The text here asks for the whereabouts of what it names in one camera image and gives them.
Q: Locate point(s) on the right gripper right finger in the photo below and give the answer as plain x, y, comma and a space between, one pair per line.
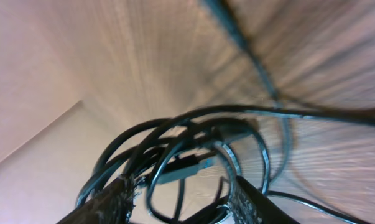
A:
249, 206

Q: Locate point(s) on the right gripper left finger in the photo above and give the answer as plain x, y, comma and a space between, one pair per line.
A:
113, 205

